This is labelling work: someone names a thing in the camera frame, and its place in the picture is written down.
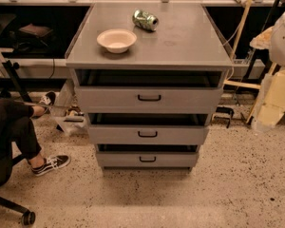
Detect grey top drawer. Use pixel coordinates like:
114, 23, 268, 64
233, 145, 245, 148
75, 86, 222, 114

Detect black office chair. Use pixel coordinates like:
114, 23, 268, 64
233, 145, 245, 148
0, 152, 37, 226

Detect black tripod stand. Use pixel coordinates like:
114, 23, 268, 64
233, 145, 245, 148
0, 47, 31, 103

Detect clear plastic bin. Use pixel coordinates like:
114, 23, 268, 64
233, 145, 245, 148
50, 79, 86, 136

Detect black white sneaker back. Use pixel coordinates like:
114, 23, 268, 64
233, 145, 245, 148
32, 91, 56, 118

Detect grey drawer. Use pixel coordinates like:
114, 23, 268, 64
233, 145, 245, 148
96, 152, 199, 168
75, 86, 222, 114
87, 125, 209, 145

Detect crushed green soda can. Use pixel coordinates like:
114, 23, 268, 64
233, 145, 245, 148
132, 9, 159, 31

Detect grey drawer cabinet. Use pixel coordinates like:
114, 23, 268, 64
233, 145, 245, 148
65, 1, 235, 173

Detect black white sneaker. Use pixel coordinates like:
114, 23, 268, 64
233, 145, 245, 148
31, 155, 71, 177
32, 91, 56, 118

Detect black white sneaker front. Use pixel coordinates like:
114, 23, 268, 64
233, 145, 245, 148
31, 155, 71, 177

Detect wooden easel frame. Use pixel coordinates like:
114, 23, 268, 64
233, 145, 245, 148
223, 0, 278, 125

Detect grey middle drawer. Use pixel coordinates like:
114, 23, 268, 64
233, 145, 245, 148
87, 125, 209, 145

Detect white paper bowl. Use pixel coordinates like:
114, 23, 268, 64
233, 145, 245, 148
97, 28, 137, 54

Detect seated person black trousers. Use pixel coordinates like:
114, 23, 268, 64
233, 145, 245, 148
0, 98, 47, 173

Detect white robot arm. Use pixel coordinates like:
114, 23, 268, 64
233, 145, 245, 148
250, 11, 285, 132

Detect grey bottom drawer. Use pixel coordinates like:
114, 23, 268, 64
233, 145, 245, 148
96, 152, 199, 168

